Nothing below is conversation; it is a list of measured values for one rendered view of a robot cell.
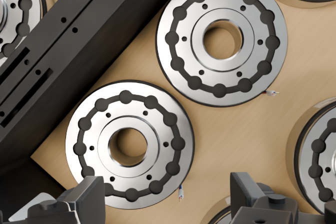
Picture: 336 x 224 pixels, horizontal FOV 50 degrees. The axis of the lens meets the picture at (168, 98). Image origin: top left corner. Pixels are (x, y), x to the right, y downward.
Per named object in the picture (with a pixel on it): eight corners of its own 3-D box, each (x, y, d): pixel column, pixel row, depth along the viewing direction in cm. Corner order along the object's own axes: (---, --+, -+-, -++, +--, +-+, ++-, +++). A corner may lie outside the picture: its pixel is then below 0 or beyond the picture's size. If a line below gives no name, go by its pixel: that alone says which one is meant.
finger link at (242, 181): (248, 264, 12) (230, 220, 15) (268, 264, 12) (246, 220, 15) (246, 197, 12) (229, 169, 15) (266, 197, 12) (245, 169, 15)
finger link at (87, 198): (80, 201, 12) (103, 173, 16) (60, 202, 12) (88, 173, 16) (83, 267, 12) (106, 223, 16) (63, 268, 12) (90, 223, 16)
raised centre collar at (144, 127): (131, 189, 28) (130, 192, 28) (84, 148, 28) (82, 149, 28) (173, 143, 28) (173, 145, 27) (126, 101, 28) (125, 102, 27)
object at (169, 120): (135, 232, 29) (134, 236, 28) (41, 149, 29) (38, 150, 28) (219, 140, 28) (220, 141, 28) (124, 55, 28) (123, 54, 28)
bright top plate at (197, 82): (216, 132, 28) (217, 133, 28) (130, 37, 28) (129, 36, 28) (313, 45, 28) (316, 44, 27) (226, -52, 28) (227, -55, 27)
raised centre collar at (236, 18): (219, 85, 28) (220, 86, 27) (176, 38, 28) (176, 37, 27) (267, 42, 28) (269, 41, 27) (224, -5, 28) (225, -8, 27)
